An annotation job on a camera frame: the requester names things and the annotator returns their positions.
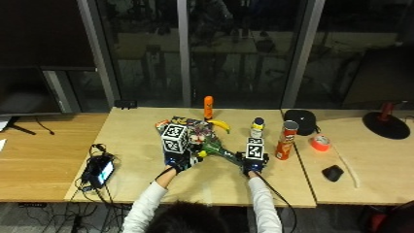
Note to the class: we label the person's left hand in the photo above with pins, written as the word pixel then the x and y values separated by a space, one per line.
pixel 176 161

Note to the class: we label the small white marker cube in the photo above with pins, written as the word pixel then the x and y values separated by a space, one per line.
pixel 254 149

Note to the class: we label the large white marker cube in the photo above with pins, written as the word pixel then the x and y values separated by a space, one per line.
pixel 174 138

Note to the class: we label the colourful printed snack bag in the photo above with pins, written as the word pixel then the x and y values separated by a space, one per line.
pixel 197 129

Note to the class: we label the white bottle with blue cap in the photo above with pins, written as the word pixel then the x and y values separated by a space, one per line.
pixel 257 128

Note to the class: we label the yellow banana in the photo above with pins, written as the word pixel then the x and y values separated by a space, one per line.
pixel 219 124

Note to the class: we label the red chips can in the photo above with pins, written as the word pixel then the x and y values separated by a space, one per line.
pixel 286 141

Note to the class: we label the orange bottle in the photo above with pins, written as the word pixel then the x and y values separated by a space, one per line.
pixel 207 107

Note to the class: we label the black pouch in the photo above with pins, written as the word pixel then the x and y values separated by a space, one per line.
pixel 299 121

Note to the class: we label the black computer mouse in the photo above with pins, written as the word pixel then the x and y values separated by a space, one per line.
pixel 333 173

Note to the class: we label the small black box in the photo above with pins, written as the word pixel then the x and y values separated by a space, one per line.
pixel 125 104

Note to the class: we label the black device with lit screen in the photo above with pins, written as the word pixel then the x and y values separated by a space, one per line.
pixel 100 171

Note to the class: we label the white stick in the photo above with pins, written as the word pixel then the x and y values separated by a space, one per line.
pixel 347 167

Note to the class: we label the black lamp base, red pole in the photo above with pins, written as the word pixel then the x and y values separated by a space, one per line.
pixel 386 124

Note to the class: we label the red and black chair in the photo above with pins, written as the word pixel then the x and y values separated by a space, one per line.
pixel 390 218

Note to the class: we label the black monitor stand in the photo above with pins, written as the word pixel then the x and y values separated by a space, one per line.
pixel 18 128

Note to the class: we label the black monitor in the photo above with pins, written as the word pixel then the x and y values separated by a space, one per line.
pixel 29 90

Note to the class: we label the white paper sheet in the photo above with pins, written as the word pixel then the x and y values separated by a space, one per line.
pixel 2 123

